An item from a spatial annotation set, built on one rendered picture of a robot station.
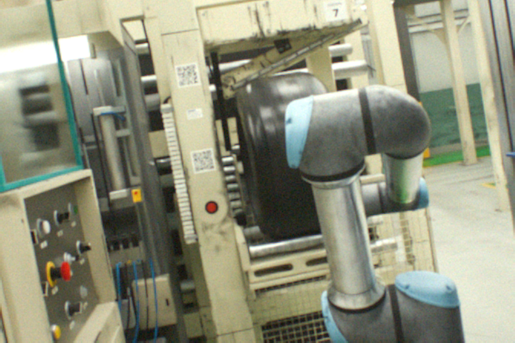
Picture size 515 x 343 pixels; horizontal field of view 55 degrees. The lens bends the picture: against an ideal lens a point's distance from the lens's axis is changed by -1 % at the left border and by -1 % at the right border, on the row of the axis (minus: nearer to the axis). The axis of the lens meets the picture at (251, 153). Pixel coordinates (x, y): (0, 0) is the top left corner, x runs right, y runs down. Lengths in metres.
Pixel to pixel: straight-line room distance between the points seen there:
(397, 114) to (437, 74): 11.12
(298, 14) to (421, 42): 9.94
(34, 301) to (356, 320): 0.58
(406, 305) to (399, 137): 0.36
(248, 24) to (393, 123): 1.26
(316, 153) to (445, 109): 11.08
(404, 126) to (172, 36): 1.06
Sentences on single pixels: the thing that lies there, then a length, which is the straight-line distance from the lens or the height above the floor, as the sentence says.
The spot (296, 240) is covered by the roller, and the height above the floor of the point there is 0.91.
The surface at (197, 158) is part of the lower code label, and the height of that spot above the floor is 1.23.
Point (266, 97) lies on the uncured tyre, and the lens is 1.58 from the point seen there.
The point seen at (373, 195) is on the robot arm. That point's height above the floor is 1.10.
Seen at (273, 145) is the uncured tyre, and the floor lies 1.24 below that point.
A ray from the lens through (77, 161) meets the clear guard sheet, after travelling 1.40.
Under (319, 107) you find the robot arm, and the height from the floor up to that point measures 1.32.
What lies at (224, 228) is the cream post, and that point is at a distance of 1.71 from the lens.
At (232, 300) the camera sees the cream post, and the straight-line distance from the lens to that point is 1.78.
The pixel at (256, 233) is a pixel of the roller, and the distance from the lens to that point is 1.93.
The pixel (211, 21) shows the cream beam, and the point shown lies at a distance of 1.99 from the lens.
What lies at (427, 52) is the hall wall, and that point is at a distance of 11.91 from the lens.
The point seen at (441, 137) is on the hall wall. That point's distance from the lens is 11.84.
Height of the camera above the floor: 1.30
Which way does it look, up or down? 3 degrees down
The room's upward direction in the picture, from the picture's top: 10 degrees counter-clockwise
